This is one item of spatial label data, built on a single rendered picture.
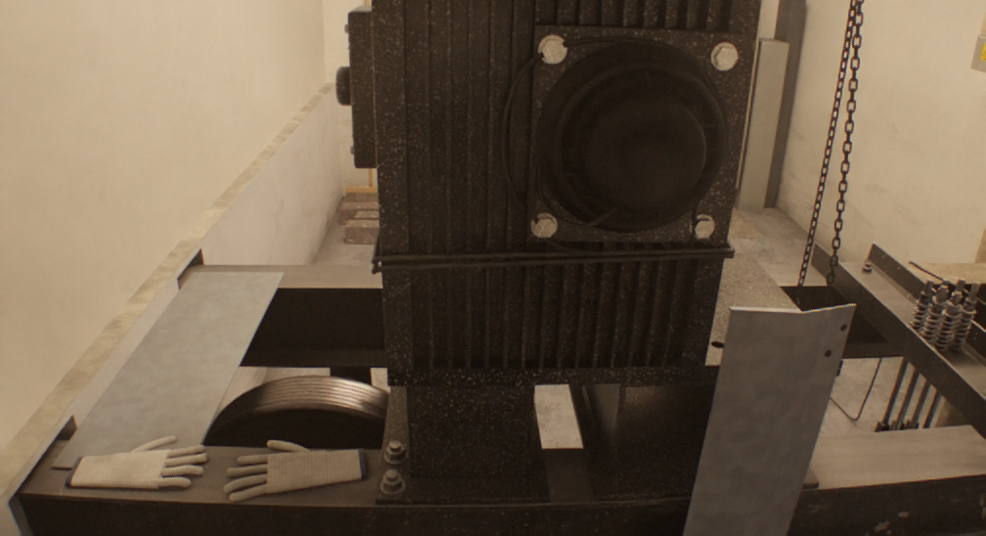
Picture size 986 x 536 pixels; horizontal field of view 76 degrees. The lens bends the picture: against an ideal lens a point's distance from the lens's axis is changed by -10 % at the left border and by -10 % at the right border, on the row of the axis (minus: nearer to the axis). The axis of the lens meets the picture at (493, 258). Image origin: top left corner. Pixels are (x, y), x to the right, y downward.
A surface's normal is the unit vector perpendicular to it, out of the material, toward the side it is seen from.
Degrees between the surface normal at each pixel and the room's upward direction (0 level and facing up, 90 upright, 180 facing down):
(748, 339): 90
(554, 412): 0
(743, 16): 90
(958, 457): 0
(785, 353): 90
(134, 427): 0
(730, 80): 90
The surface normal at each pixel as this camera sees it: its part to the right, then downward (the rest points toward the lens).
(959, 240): -1.00, 0.00
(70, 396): 0.02, -0.91
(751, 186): 0.04, 0.42
